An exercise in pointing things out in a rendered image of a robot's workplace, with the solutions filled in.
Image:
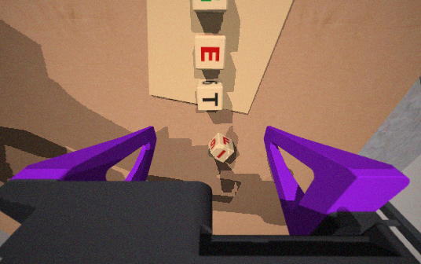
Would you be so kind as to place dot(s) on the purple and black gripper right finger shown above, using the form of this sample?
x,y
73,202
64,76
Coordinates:
x,y
343,181

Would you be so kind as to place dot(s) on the beige letter block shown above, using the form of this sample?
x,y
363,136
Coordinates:
x,y
210,6
209,94
220,147
210,51

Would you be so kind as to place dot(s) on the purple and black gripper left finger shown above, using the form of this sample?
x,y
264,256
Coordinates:
x,y
92,163

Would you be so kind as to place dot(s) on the tan flat mat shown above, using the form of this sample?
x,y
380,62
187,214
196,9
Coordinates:
x,y
251,28

